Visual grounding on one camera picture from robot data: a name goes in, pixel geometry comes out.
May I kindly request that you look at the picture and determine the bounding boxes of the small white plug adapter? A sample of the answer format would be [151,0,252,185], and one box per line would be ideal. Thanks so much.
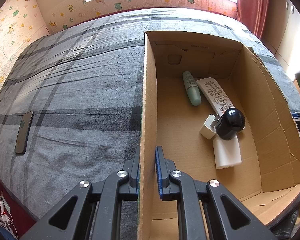
[200,114,220,140]

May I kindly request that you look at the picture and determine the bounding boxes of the teal cosmetic tube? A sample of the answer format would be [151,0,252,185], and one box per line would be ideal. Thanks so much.
[183,71,202,106]

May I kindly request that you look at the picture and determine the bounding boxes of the beige wardrobe cabinet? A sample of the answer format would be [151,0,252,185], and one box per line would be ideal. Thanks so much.
[261,0,300,81]

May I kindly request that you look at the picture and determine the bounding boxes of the black smartphone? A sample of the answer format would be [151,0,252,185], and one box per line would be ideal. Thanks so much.
[14,111,33,155]

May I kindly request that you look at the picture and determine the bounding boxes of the large white charger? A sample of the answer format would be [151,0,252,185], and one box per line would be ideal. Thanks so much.
[213,135,242,170]

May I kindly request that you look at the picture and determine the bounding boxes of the red curtain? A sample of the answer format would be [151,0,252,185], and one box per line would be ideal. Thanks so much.
[237,0,269,38]

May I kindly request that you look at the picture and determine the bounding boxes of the grey plaid bed blanket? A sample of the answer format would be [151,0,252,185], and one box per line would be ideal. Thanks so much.
[0,9,300,239]

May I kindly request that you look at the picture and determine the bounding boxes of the brown cardboard box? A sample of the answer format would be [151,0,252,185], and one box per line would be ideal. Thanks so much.
[138,31,300,239]

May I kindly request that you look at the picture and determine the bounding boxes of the black round-top bottle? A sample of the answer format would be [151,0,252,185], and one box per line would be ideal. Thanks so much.
[216,108,245,140]

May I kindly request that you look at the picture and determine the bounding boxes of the white cable on floor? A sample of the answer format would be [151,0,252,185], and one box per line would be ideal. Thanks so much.
[0,192,18,239]

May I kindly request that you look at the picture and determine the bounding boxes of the white remote control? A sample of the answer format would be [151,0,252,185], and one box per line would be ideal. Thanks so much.
[196,77,234,116]

